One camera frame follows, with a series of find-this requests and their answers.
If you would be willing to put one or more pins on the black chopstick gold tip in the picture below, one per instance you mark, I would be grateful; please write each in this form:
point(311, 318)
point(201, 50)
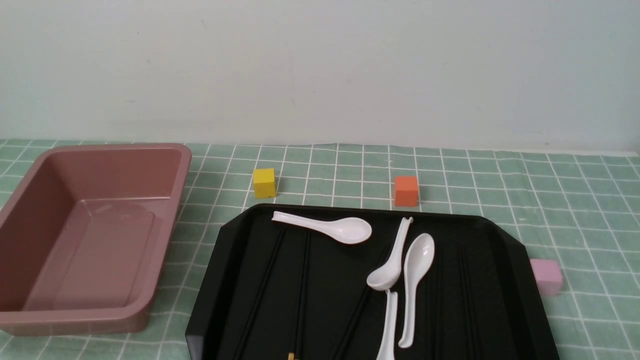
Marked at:
point(297, 335)

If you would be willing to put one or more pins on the green checkered tablecloth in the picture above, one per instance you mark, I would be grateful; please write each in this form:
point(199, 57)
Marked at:
point(580, 210)

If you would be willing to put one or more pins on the pink plastic bin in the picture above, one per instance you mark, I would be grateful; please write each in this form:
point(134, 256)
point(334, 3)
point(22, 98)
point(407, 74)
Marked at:
point(84, 235)

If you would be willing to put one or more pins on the white spoon right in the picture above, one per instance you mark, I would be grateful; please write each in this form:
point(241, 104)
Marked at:
point(418, 260)

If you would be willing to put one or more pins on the pink cube block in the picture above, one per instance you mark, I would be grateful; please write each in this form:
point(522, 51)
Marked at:
point(548, 276)

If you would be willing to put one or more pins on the white spoon handle bottom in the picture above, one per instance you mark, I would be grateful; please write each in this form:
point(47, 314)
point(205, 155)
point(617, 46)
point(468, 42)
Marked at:
point(386, 347)

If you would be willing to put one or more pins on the white spoon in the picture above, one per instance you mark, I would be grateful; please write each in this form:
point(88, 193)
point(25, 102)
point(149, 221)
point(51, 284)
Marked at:
point(350, 231)
point(418, 260)

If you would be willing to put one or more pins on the white spoon top left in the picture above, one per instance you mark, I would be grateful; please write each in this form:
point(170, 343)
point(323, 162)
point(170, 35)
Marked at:
point(350, 231)

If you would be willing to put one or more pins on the black chopstick diagonal centre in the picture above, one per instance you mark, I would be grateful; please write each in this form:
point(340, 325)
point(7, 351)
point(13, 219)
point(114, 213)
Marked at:
point(364, 323)

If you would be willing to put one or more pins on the orange cube block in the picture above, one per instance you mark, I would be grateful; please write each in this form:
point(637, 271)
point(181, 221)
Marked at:
point(406, 191)

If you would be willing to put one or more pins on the black plastic tray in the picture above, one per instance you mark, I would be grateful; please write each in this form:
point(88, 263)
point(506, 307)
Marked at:
point(510, 316)

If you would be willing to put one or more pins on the yellow cube block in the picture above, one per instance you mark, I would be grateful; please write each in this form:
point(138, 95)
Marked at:
point(264, 183)

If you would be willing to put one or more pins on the white spoon upside-down middle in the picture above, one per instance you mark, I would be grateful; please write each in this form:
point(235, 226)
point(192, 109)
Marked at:
point(385, 276)

